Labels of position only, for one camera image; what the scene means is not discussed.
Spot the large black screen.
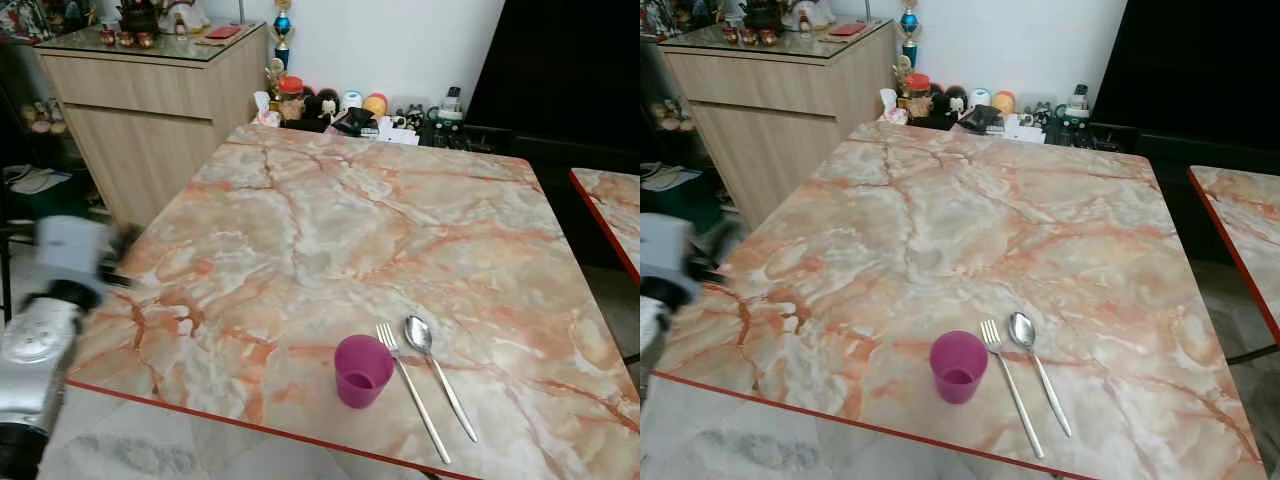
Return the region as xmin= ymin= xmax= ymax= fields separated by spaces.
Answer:
xmin=464 ymin=0 xmax=641 ymax=153
xmin=1089 ymin=0 xmax=1280 ymax=153

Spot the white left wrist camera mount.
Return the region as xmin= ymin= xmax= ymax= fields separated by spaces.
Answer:
xmin=640 ymin=211 xmax=699 ymax=282
xmin=35 ymin=214 xmax=115 ymax=287

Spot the small pink marble table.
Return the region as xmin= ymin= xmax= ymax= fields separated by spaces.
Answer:
xmin=569 ymin=167 xmax=641 ymax=287
xmin=1187 ymin=164 xmax=1280 ymax=347

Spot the silver metal fork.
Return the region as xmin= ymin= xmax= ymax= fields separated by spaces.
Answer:
xmin=376 ymin=322 xmax=452 ymax=466
xmin=980 ymin=319 xmax=1046 ymax=461

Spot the jar with red lid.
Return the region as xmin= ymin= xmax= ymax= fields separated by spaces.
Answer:
xmin=902 ymin=73 xmax=932 ymax=122
xmin=277 ymin=75 xmax=307 ymax=124

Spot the stack of papers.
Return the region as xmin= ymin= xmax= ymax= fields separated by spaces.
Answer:
xmin=640 ymin=162 xmax=691 ymax=193
xmin=3 ymin=164 xmax=73 ymax=197

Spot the black mouse plush toy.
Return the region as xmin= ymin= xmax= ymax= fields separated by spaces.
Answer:
xmin=302 ymin=88 xmax=342 ymax=133
xmin=929 ymin=85 xmax=969 ymax=130

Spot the silver metal spoon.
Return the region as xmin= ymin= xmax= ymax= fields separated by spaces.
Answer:
xmin=404 ymin=315 xmax=480 ymax=444
xmin=1008 ymin=312 xmax=1073 ymax=439

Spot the green and black bottle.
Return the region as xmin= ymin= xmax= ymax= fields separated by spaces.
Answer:
xmin=429 ymin=87 xmax=467 ymax=150
xmin=1058 ymin=84 xmax=1094 ymax=147

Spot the light wooden cabinet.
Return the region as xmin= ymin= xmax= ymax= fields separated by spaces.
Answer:
xmin=35 ymin=22 xmax=270 ymax=230
xmin=657 ymin=19 xmax=897 ymax=230

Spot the purple plastic cup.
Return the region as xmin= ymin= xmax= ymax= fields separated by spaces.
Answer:
xmin=333 ymin=334 xmax=395 ymax=410
xmin=929 ymin=330 xmax=989 ymax=405

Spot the pink marble dining table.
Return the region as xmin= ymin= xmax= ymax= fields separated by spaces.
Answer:
xmin=650 ymin=120 xmax=1269 ymax=480
xmin=66 ymin=122 xmax=641 ymax=480

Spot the blue and gold trophy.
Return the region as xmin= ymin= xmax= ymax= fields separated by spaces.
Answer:
xmin=897 ymin=0 xmax=922 ymax=69
xmin=271 ymin=0 xmax=297 ymax=71

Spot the black wallet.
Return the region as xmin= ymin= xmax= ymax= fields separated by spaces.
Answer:
xmin=958 ymin=104 xmax=1005 ymax=134
xmin=332 ymin=106 xmax=379 ymax=137

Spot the dark teapot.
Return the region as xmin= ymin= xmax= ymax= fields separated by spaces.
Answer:
xmin=117 ymin=0 xmax=162 ymax=37
xmin=741 ymin=0 xmax=787 ymax=32

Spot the white figurine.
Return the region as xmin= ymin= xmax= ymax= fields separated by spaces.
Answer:
xmin=160 ymin=0 xmax=212 ymax=34
xmin=782 ymin=0 xmax=837 ymax=30

